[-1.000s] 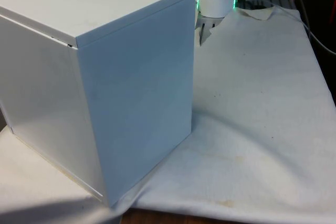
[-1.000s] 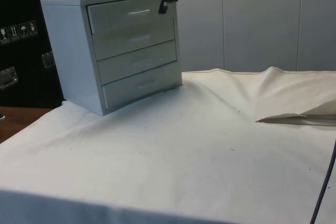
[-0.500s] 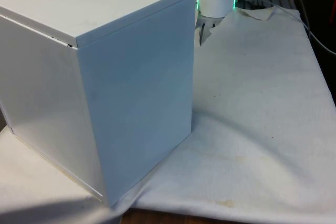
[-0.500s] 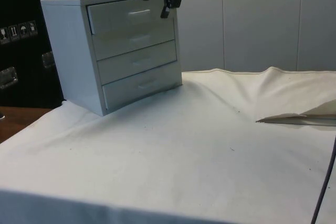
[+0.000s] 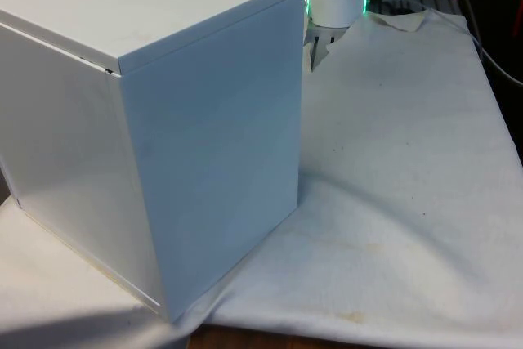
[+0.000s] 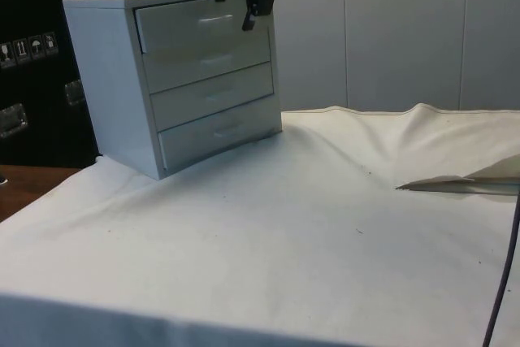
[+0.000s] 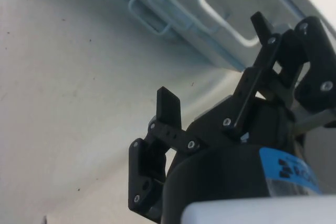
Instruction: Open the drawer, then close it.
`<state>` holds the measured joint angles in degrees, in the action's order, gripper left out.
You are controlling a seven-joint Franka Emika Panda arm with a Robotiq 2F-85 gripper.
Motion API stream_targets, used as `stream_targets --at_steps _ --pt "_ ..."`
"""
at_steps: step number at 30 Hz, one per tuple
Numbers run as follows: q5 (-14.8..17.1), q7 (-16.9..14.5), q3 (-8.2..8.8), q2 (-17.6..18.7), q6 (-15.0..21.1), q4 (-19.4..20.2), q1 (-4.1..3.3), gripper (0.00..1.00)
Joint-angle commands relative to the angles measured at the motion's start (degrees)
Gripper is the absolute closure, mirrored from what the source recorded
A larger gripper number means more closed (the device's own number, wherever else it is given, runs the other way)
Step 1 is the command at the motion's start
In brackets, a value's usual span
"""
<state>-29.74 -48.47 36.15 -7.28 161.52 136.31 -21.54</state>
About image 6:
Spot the white chest of drawers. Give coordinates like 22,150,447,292
62,0,284,180

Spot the pale locker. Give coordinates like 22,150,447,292
461,0,520,112

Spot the purple cable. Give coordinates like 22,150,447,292
481,188,520,347

